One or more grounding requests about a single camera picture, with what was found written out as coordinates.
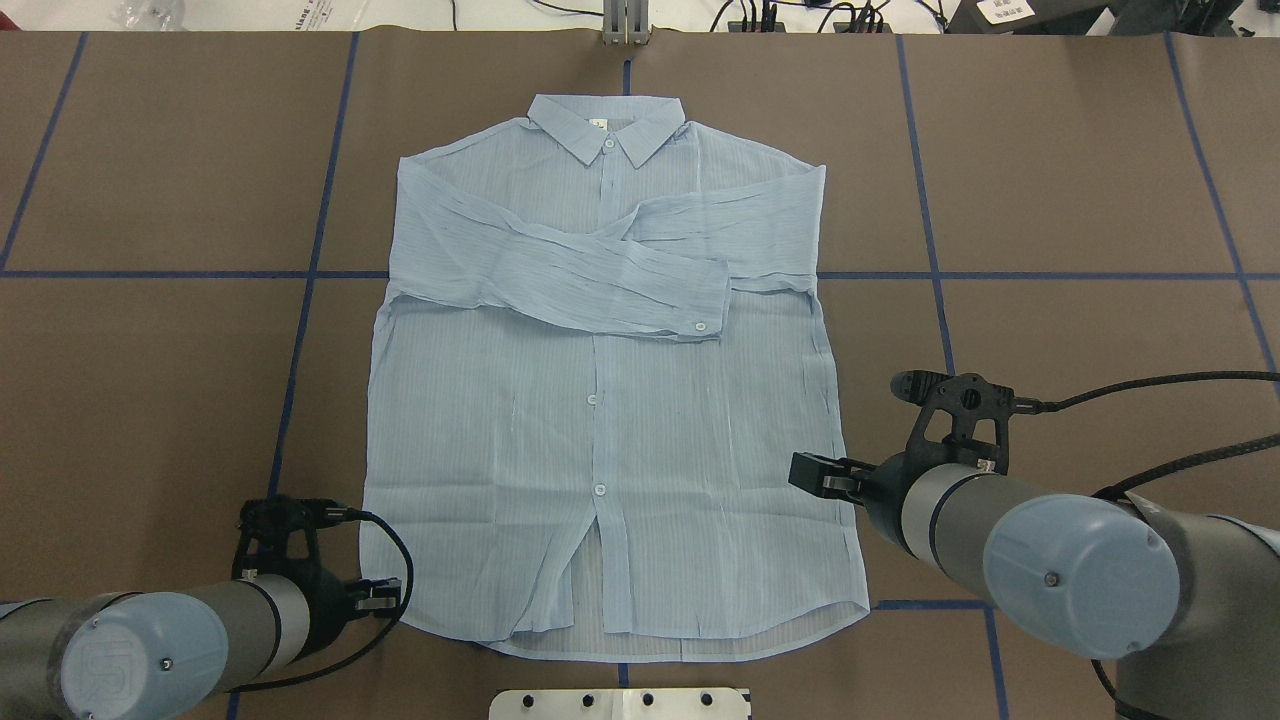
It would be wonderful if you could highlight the clear plastic bag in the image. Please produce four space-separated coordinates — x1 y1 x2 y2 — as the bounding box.
109 0 187 32

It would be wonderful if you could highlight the black braided left cable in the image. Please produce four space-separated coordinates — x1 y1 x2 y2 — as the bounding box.
230 505 415 693

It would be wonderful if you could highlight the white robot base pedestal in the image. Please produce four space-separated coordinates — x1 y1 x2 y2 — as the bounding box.
488 687 753 719

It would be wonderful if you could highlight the light blue button shirt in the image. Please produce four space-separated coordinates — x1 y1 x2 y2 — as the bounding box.
364 95 870 664

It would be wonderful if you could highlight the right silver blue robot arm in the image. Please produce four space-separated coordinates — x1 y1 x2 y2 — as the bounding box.
788 370 1279 719

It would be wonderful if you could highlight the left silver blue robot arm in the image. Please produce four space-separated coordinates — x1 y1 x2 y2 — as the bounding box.
1 495 416 719

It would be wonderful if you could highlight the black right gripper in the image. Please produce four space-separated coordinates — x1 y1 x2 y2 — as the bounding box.
788 370 1041 546

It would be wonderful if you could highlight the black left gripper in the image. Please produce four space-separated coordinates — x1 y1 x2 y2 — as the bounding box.
233 495 403 651

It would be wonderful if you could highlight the aluminium frame post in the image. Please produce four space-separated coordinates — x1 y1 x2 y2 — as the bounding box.
602 0 652 47

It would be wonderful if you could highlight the black box with label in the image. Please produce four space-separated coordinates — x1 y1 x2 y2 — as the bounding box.
943 1 1117 36

